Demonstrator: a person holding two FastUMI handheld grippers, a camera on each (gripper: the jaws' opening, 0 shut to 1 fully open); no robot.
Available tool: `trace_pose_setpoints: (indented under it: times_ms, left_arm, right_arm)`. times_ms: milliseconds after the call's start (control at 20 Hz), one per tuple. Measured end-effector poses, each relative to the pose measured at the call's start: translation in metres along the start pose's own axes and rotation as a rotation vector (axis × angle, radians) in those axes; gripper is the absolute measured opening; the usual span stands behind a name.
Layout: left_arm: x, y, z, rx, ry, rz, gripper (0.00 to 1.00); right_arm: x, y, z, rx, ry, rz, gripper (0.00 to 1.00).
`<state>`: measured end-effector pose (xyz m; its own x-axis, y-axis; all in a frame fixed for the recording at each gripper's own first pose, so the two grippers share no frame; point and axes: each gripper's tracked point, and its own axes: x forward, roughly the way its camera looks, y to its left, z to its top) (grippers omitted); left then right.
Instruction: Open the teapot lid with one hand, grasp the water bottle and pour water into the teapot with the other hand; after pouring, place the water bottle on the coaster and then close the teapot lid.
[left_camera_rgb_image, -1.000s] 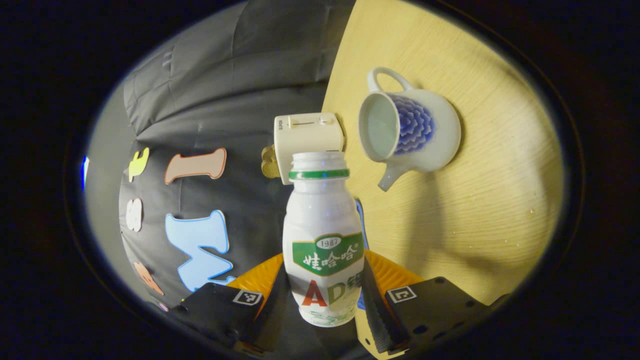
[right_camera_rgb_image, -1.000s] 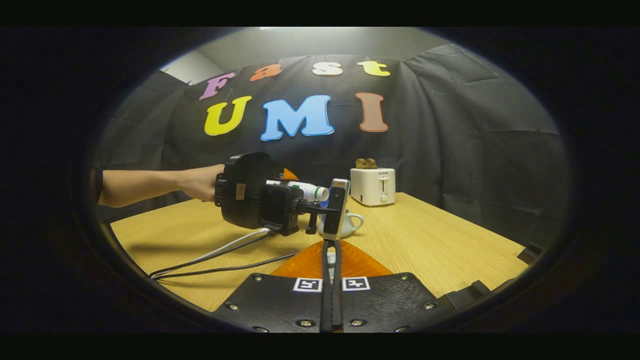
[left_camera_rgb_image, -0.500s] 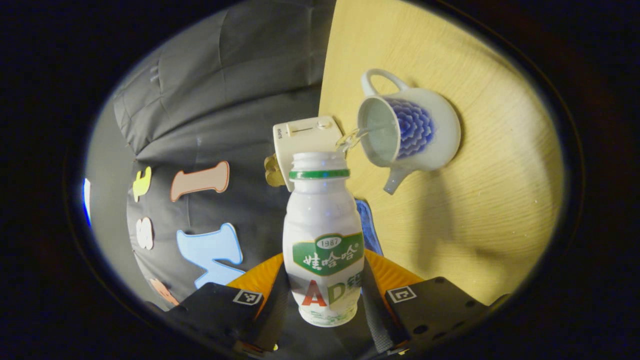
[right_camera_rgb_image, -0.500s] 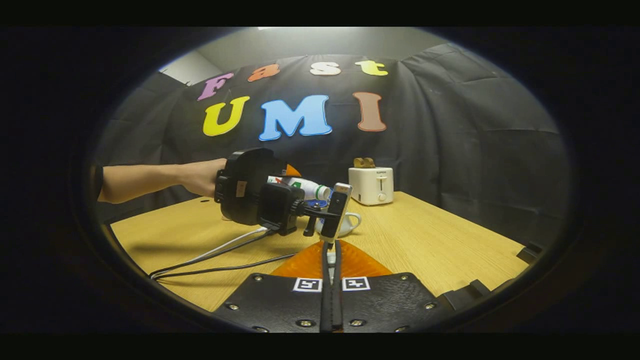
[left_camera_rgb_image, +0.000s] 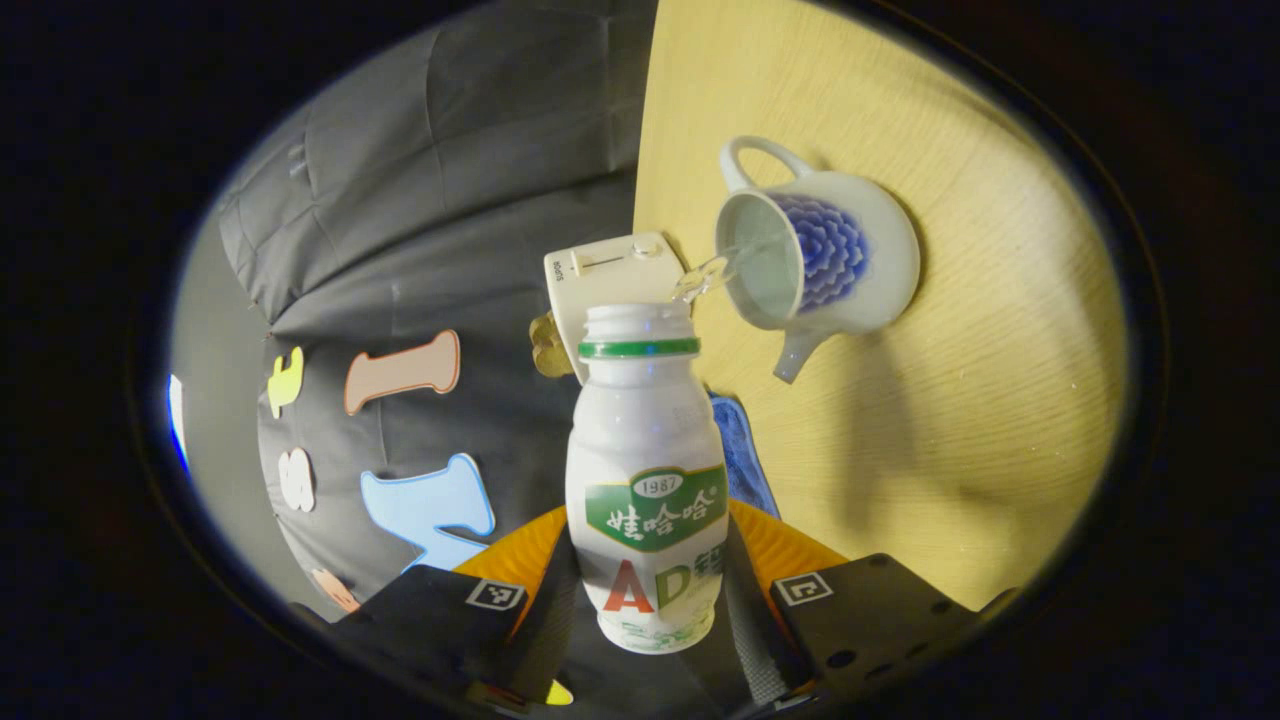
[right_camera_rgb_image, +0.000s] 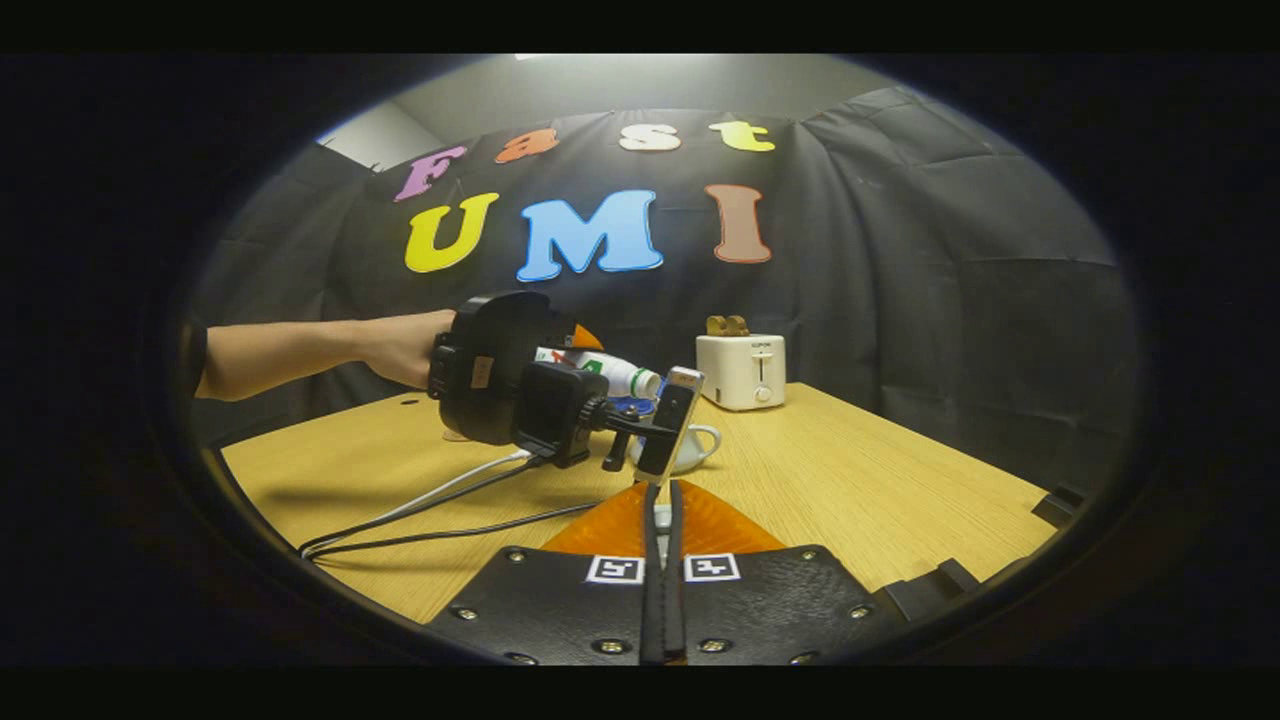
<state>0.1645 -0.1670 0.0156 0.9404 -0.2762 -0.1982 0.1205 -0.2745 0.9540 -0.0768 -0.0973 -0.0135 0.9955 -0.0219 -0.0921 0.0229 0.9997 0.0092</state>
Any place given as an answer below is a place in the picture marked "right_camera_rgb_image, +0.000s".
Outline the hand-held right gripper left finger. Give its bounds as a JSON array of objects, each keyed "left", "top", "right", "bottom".
[{"left": 428, "top": 480, "right": 663, "bottom": 666}]

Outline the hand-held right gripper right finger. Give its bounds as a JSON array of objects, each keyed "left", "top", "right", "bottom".
[{"left": 668, "top": 480, "right": 901, "bottom": 666}]

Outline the white water bottle green label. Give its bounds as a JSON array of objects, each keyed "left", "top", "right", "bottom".
[{"left": 535, "top": 346, "right": 662, "bottom": 400}]

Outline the white blue patterned teacup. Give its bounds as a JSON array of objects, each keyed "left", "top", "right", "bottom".
[{"left": 628, "top": 422, "right": 722, "bottom": 476}]

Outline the white toaster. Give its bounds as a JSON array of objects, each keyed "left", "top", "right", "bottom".
[{"left": 696, "top": 333, "right": 787, "bottom": 412}]

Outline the black angular object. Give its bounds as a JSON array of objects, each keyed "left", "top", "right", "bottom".
[
  {"left": 1030, "top": 485, "right": 1086, "bottom": 529},
  {"left": 880, "top": 558, "right": 981, "bottom": 621}
]

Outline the black backdrop cloth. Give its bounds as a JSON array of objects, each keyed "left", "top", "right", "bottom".
[{"left": 185, "top": 85, "right": 1141, "bottom": 501}]

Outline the white cable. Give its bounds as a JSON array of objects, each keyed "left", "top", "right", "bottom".
[{"left": 300, "top": 450, "right": 531, "bottom": 556}]

